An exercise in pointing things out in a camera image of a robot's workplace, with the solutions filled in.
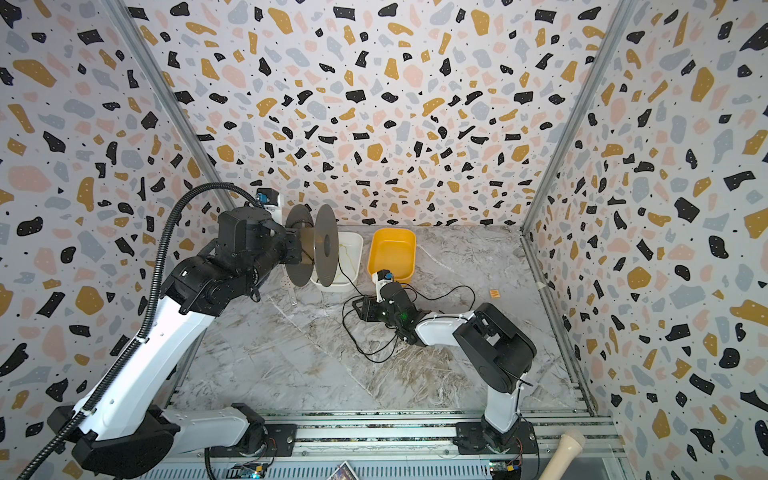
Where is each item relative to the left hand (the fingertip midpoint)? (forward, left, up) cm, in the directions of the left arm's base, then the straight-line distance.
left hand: (293, 225), depth 64 cm
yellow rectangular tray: (+27, -21, -41) cm, 54 cm away
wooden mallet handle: (-37, -63, -38) cm, 82 cm away
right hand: (0, -9, -30) cm, 31 cm away
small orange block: (+8, -55, -42) cm, 70 cm away
